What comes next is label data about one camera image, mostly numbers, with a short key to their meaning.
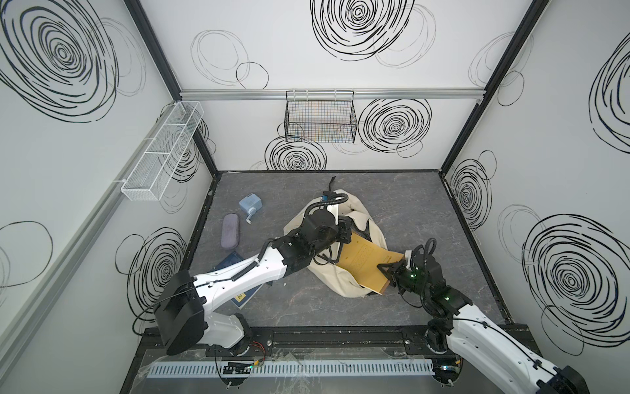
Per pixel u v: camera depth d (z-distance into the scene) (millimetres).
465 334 552
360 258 866
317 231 540
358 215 758
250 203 1020
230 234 945
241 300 807
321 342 753
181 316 399
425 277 621
